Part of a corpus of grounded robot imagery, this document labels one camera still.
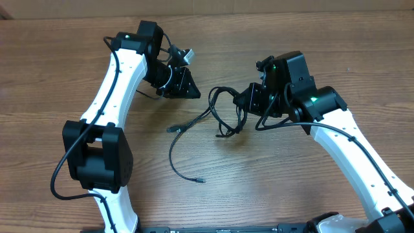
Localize long black usb cable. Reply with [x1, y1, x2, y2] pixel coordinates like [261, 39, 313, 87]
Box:
[166, 106, 213, 184]

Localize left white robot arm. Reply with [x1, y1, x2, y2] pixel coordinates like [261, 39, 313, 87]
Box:
[50, 21, 201, 232]

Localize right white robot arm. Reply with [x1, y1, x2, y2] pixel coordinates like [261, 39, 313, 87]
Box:
[234, 50, 413, 232]

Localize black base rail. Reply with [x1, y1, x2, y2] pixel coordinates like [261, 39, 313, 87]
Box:
[138, 223, 308, 233]

